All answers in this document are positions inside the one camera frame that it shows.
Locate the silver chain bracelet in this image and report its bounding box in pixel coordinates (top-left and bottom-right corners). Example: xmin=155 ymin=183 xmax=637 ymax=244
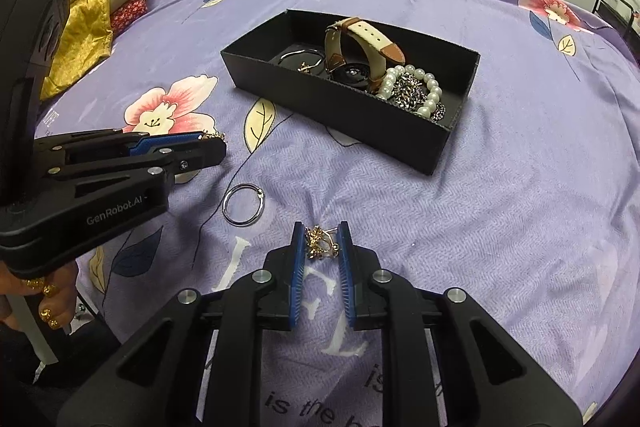
xmin=387 ymin=74 xmax=447 ymax=124

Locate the black metal rack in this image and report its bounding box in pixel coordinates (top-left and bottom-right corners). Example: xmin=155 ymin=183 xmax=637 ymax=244
xmin=592 ymin=0 xmax=640 ymax=34

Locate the thin silver bangle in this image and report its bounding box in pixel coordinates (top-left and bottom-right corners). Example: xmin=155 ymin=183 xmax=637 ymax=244
xmin=277 ymin=49 xmax=326 ymax=68

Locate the red patterned cloth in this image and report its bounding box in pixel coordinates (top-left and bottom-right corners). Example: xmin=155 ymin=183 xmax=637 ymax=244
xmin=110 ymin=0 xmax=149 ymax=33

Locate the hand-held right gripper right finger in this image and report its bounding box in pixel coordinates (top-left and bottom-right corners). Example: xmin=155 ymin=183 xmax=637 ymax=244
xmin=337 ymin=221 xmax=583 ymax=427

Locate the cream leather strap wristwatch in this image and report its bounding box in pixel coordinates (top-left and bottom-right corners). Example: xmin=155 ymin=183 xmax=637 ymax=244
xmin=324 ymin=17 xmax=405 ymax=86

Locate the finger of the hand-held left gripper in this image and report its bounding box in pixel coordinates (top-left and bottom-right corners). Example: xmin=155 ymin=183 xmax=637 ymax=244
xmin=30 ymin=139 xmax=228 ymax=218
xmin=32 ymin=128 xmax=211 ymax=160

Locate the gold flower earring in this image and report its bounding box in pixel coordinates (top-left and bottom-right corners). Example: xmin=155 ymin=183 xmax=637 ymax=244
xmin=306 ymin=224 xmax=344 ymax=259

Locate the white pearl bracelet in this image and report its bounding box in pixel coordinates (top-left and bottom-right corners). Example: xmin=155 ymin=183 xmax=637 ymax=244
xmin=376 ymin=64 xmax=444 ymax=122

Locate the person's left hand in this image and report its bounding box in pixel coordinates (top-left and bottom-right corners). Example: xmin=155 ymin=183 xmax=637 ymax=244
xmin=0 ymin=263 xmax=79 ymax=332

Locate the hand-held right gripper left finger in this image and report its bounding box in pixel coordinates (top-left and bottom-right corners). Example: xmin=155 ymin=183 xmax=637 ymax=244
xmin=57 ymin=222 xmax=307 ymax=427

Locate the gold satin cloth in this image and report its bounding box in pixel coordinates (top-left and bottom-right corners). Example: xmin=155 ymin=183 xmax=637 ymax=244
xmin=40 ymin=0 xmax=121 ymax=102

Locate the silver ring hoop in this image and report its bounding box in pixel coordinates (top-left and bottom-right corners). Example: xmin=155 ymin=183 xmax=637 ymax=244
xmin=222 ymin=184 xmax=264 ymax=226

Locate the black cardboard box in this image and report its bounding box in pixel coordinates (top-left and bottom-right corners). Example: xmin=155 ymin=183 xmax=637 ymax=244
xmin=221 ymin=9 xmax=481 ymax=176

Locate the purple floral bedsheet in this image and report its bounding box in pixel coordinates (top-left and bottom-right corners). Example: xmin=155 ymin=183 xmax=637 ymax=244
xmin=30 ymin=0 xmax=640 ymax=427

